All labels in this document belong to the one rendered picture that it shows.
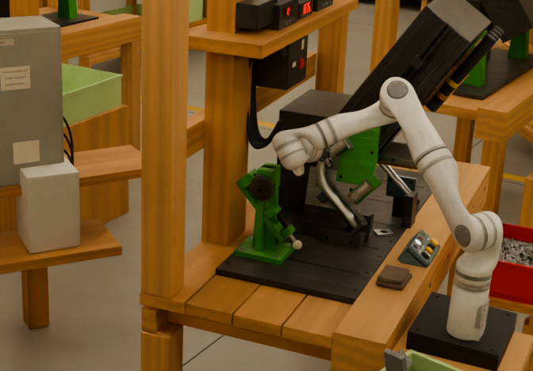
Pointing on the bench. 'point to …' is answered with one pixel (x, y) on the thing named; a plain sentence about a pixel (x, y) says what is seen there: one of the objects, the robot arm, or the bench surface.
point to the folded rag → (393, 277)
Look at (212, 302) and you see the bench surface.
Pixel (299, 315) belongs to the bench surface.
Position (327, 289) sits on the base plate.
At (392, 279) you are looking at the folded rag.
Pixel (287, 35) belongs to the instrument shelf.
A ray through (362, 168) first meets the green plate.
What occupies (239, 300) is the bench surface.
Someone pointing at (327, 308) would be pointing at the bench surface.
